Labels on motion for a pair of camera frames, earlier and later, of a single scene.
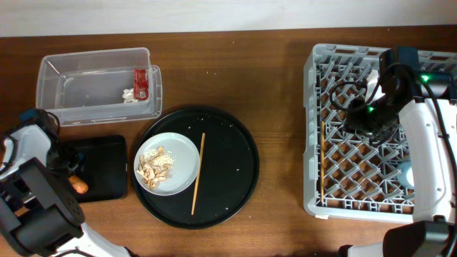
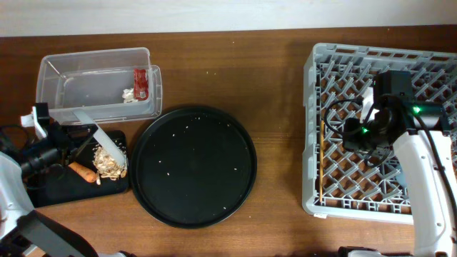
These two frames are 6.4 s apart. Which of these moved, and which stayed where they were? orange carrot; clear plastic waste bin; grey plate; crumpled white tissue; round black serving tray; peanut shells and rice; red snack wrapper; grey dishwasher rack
Moved: grey plate; peanut shells and rice; orange carrot
Stayed: clear plastic waste bin; crumpled white tissue; red snack wrapper; grey dishwasher rack; round black serving tray
